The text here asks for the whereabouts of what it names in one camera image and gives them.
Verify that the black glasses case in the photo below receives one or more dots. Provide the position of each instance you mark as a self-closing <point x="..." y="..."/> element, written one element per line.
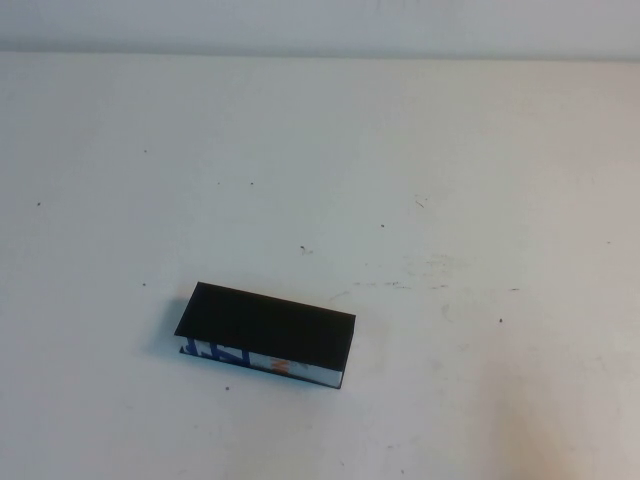
<point x="270" y="320"/>

